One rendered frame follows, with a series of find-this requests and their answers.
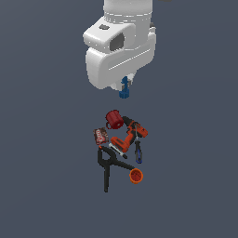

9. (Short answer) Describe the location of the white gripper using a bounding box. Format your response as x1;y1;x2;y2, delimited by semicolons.
111;72;138;92

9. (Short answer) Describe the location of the red mug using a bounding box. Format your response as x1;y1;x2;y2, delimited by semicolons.
105;109;126;131

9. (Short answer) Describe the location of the orange and black power drill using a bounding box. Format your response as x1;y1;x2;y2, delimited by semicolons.
110;115;150;153

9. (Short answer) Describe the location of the red and white box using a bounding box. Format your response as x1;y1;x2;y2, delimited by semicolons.
92;126;110;146

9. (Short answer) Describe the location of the white and black marker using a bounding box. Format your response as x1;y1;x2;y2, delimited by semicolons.
108;142;128;160

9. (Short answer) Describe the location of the large black spring clamp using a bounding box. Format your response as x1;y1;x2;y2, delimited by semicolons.
97;145;138;194

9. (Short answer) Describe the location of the small orange cup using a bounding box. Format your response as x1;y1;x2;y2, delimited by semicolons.
128;167;144;185

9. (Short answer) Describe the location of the blue handled screwdriver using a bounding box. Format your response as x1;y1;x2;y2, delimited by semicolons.
133;125;144;165

